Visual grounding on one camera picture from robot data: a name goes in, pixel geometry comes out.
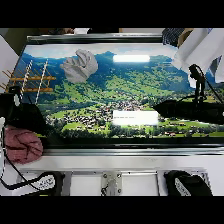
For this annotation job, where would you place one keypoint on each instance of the white clothes hanger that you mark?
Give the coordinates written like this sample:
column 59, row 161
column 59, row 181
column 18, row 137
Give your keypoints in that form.
column 42, row 75

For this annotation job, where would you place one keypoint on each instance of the black garment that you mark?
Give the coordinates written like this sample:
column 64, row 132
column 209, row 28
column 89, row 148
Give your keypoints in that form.
column 32, row 120

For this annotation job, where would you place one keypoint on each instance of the grey garment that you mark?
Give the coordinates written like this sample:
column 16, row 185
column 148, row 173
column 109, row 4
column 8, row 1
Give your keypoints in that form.
column 80, row 66

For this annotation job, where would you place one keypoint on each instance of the red garment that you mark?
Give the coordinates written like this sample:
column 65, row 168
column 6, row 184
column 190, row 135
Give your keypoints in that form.
column 23, row 145

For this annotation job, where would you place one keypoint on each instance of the dark checked garment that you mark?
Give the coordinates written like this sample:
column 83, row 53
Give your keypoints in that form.
column 171, row 35

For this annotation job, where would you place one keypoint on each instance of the white garment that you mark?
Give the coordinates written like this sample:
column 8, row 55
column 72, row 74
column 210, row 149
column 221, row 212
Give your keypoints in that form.
column 203, row 46
column 6, row 60

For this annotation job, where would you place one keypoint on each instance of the silver frame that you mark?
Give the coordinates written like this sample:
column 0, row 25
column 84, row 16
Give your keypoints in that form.
column 113, row 158

